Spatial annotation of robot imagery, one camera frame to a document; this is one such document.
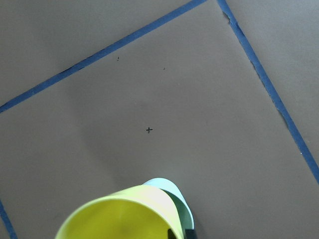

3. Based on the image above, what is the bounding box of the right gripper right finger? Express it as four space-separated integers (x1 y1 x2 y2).
184 229 197 239

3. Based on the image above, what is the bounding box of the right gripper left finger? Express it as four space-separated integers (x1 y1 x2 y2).
167 229 176 239

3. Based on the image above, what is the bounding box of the yellow plastic cup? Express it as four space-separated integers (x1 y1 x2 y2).
55 185 184 239

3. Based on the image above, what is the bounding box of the green plastic cup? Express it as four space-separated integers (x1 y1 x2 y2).
144 178 195 231

